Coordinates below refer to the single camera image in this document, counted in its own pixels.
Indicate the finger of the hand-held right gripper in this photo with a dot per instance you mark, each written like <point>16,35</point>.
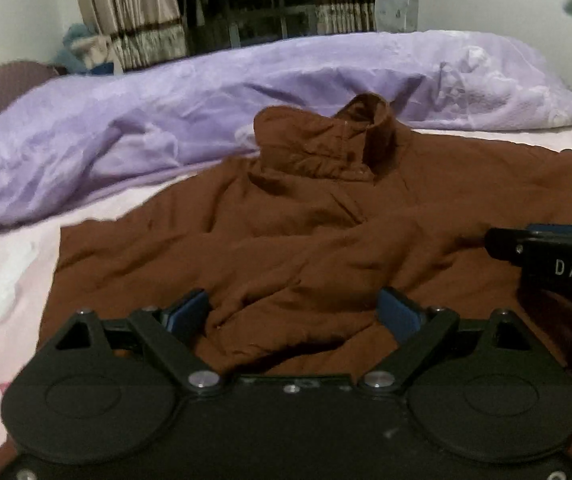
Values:
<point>503,244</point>

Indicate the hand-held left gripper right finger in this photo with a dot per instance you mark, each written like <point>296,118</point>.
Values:
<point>397,312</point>

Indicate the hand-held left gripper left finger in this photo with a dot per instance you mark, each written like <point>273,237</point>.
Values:
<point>186,312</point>

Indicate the brown collared shirt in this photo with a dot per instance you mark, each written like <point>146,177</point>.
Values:
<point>291,220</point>

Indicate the pink printed blanket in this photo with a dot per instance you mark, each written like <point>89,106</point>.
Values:
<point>5,285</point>

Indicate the purple duvet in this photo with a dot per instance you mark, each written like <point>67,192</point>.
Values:
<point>165,110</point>

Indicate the brown quilted cushion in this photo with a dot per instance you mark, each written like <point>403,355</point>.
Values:
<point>0,85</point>

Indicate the dark glass window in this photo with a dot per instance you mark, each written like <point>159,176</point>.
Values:
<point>246,5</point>

